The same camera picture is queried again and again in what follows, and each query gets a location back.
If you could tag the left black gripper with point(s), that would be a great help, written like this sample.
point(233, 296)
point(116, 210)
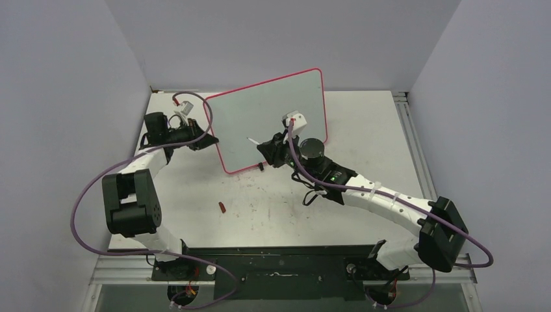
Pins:
point(203, 142)

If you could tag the red marker cap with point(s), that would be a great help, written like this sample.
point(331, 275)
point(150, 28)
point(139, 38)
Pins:
point(222, 207)

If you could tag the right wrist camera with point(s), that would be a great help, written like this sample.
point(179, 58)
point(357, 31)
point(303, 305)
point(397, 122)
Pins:
point(297, 120)

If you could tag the white whiteboard marker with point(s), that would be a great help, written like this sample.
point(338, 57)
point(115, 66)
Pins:
point(253, 141)

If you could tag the aluminium front rail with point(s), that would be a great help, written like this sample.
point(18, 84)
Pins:
point(133, 270)

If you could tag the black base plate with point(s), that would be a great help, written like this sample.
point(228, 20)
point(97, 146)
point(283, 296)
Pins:
point(283, 273)

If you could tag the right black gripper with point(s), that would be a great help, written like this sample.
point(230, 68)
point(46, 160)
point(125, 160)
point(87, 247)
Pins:
point(273, 150)

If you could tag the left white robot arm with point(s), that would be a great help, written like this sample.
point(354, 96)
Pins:
point(131, 203)

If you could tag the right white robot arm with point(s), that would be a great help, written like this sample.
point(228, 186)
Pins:
point(434, 224)

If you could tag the aluminium rail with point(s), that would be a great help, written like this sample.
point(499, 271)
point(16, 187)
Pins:
point(133, 270)
point(421, 167)

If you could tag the pink framed whiteboard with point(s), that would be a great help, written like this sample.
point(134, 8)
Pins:
point(256, 111)

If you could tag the aluminium right rail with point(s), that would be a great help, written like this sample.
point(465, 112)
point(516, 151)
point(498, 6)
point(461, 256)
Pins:
point(421, 167)

